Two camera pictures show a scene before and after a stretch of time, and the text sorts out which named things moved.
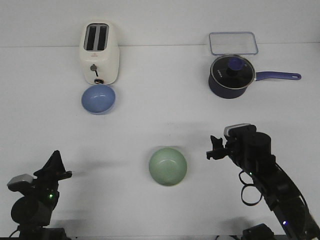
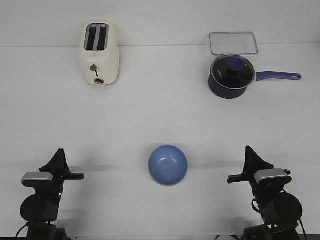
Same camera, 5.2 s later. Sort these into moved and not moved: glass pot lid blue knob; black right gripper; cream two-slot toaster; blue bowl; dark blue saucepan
Moved: blue bowl; black right gripper
Not moved: dark blue saucepan; cream two-slot toaster; glass pot lid blue knob
